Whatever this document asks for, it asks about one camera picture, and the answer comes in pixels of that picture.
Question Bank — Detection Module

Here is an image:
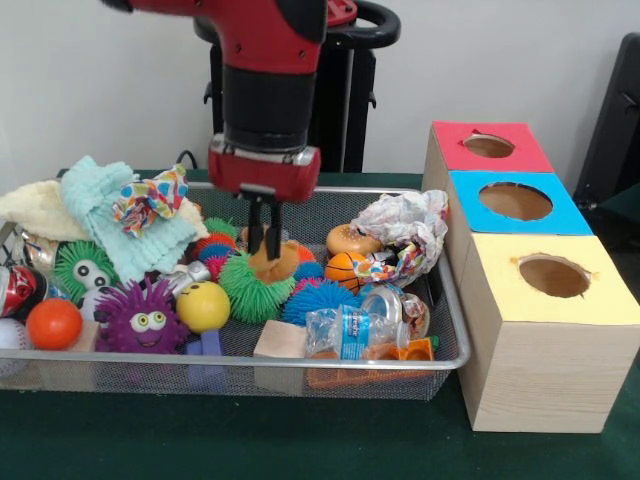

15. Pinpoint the purple spiky ball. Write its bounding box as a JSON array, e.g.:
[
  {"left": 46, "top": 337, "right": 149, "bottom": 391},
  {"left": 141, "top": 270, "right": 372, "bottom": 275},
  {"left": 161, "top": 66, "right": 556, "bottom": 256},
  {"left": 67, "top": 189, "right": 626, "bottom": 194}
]
[{"left": 92, "top": 280, "right": 188, "bottom": 356}]

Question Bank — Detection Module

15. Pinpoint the large blue spiky ball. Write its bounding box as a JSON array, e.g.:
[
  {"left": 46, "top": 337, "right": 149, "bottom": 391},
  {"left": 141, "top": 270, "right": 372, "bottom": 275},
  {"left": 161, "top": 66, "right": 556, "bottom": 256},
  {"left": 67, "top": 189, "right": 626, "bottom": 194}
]
[{"left": 282, "top": 278, "right": 363, "bottom": 326}]

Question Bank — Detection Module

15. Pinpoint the purple building block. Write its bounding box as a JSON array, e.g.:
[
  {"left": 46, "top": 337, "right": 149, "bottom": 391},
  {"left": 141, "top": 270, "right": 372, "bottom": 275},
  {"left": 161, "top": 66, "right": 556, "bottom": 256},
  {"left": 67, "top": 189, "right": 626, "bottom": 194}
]
[{"left": 184, "top": 330, "right": 227, "bottom": 359}]

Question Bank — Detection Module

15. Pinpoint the polka dot patterned cloth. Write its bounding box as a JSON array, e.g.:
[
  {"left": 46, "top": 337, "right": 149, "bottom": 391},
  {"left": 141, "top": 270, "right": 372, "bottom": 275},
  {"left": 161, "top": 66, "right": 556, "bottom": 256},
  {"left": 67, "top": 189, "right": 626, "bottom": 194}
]
[{"left": 112, "top": 165, "right": 189, "bottom": 237}]

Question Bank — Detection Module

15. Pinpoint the green spiky ball with eyes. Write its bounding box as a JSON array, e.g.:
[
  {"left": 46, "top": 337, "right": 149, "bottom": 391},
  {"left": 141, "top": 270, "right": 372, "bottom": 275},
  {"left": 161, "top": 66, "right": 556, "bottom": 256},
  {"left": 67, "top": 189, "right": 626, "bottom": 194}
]
[{"left": 52, "top": 240, "right": 119, "bottom": 304}]

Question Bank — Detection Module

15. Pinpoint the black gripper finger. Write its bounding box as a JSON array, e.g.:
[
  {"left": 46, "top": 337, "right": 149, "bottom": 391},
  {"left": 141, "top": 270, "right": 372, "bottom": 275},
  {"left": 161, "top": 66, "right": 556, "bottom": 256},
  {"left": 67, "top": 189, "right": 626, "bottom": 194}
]
[
  {"left": 266, "top": 200, "right": 283, "bottom": 261},
  {"left": 247, "top": 195, "right": 265, "bottom": 254}
]

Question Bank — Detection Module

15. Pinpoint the tan orange ball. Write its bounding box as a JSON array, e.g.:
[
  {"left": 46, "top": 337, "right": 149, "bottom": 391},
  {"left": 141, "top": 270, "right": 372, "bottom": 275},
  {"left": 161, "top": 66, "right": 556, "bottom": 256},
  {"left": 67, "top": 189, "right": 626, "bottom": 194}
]
[{"left": 325, "top": 223, "right": 381, "bottom": 256}]

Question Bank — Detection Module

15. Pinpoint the shallow clear mesh bin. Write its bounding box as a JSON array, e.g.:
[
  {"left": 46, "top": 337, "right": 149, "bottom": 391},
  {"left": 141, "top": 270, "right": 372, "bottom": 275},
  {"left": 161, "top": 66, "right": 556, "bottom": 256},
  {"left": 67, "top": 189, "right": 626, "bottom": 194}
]
[{"left": 0, "top": 178, "right": 471, "bottom": 403}]

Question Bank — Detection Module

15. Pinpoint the cream waffle cloth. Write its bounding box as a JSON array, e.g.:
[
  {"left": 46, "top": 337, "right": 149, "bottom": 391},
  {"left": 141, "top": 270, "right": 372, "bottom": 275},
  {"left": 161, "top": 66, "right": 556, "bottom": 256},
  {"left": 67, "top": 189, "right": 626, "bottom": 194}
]
[{"left": 0, "top": 178, "right": 211, "bottom": 243}]

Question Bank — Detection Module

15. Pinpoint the wooden box with three holes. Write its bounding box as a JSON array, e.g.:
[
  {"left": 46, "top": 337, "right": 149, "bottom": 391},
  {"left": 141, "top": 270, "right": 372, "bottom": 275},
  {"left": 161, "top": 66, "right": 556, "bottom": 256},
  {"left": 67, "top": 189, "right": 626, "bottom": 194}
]
[{"left": 422, "top": 121, "right": 640, "bottom": 434}]

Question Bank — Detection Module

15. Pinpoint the brown teddy bear toy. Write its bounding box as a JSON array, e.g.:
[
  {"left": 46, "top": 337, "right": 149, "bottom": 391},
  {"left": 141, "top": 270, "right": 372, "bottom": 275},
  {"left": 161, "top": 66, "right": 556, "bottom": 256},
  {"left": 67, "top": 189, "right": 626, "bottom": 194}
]
[{"left": 240, "top": 227, "right": 301, "bottom": 285}]

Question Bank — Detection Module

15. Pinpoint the orange basketball toy ball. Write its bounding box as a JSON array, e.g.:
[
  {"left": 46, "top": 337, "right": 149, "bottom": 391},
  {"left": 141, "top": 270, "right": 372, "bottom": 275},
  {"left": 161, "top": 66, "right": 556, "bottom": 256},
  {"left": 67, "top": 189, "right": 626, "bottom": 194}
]
[{"left": 322, "top": 250, "right": 366, "bottom": 293}]

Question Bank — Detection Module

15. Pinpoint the crushed clear plastic bottle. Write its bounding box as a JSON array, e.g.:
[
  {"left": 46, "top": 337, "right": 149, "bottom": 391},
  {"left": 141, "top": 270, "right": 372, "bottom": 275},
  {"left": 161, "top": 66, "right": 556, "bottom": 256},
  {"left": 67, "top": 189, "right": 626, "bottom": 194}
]
[{"left": 305, "top": 305, "right": 411, "bottom": 361}]

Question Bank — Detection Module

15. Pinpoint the plain wooden block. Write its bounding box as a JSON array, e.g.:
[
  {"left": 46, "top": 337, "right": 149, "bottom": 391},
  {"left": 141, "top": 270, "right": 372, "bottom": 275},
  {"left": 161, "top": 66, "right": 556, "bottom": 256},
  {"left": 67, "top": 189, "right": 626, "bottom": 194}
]
[{"left": 252, "top": 320, "right": 309, "bottom": 360}]

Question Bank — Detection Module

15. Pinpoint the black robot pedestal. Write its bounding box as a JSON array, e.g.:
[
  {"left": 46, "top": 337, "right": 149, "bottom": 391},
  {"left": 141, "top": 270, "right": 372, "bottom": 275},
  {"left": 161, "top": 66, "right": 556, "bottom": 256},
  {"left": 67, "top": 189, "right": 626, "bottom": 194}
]
[{"left": 195, "top": 0, "right": 401, "bottom": 173}]

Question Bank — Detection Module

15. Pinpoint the dark green table cloth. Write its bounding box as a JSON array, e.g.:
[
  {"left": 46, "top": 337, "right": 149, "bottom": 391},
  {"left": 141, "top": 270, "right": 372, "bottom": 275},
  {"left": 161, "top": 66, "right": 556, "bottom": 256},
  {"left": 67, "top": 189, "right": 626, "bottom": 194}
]
[{"left": 0, "top": 168, "right": 640, "bottom": 480}]

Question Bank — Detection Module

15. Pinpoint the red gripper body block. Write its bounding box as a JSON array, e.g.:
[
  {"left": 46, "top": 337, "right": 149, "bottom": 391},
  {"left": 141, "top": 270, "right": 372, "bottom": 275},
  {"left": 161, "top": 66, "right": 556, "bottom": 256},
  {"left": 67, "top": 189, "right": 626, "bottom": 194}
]
[{"left": 207, "top": 133, "right": 323, "bottom": 204}]

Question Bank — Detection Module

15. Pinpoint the light blue knitted cloth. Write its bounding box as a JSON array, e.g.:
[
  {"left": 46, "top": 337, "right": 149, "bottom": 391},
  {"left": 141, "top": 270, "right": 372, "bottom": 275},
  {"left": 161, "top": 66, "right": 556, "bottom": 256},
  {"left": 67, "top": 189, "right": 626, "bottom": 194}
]
[{"left": 58, "top": 155, "right": 199, "bottom": 283}]

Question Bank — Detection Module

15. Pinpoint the black panel on stand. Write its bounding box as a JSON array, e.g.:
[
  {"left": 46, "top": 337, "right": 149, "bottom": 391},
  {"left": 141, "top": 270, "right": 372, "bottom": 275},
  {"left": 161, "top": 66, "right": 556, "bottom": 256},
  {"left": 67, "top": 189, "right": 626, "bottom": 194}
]
[{"left": 580, "top": 33, "right": 640, "bottom": 226}]

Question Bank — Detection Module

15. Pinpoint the yellow smiley ball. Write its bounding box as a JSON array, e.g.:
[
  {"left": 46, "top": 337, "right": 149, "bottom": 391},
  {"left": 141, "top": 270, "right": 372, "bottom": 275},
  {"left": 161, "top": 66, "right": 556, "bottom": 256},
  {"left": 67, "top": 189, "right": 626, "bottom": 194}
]
[{"left": 176, "top": 281, "right": 232, "bottom": 334}]

